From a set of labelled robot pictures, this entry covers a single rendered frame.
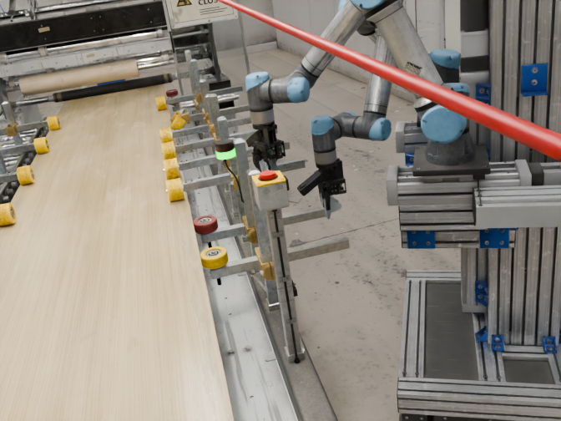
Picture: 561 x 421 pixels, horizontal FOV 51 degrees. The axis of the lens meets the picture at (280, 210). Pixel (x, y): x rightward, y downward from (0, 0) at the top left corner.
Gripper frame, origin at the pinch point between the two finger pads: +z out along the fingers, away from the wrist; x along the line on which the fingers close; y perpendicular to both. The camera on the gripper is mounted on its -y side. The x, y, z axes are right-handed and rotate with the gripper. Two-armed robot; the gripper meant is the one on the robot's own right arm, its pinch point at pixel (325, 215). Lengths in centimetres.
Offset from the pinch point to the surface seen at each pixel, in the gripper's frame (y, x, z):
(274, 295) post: -26.5, -30.8, 7.2
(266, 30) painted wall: 152, 899, 53
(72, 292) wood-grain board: -83, -29, -8
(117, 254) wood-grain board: -71, -11, -8
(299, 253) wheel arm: -16.3, -26.5, -2.5
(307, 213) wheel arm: -6.8, -1.5, -3.3
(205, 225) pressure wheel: -41.8, -3.9, -8.3
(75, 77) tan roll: -103, 251, -24
